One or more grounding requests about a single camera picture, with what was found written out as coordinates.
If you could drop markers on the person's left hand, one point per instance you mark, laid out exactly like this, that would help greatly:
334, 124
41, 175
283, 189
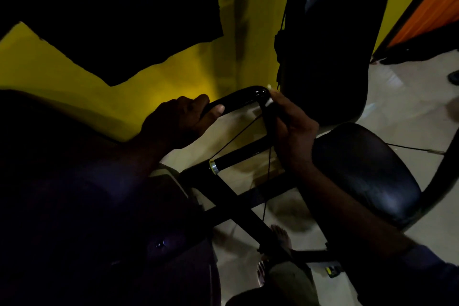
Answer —
179, 119

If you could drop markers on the person's right forearm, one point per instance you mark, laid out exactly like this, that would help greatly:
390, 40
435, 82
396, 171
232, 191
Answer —
340, 209

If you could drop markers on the person's right hand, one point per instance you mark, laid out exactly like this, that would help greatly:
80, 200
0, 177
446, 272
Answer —
296, 133

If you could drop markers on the person's left forearm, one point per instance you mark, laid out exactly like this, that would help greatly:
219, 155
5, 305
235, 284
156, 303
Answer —
143, 149

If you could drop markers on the white cleaning wipe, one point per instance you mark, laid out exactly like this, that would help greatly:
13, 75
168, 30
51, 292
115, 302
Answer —
269, 102

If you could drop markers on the black seated gym machine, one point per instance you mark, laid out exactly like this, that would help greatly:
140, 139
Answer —
233, 201

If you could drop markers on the orange curtain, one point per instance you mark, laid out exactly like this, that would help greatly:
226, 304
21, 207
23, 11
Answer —
434, 1

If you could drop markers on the person's blue shirt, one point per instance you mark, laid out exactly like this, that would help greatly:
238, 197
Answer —
107, 244

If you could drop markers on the black framed window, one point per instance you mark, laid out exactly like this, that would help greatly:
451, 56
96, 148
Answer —
423, 52

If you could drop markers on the black seat pad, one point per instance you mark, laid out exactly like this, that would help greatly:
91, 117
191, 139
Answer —
369, 173

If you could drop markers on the black back pad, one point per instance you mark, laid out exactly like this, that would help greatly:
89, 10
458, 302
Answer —
333, 47

